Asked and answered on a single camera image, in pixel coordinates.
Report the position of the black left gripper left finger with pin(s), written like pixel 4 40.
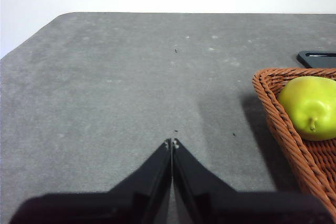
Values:
pixel 118 208

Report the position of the green pear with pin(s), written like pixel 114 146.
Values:
pixel 309 103

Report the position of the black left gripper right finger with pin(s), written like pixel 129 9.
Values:
pixel 236 208

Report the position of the black flat tray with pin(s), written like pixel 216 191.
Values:
pixel 320 61

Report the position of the brown wicker basket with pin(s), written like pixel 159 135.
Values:
pixel 315 166

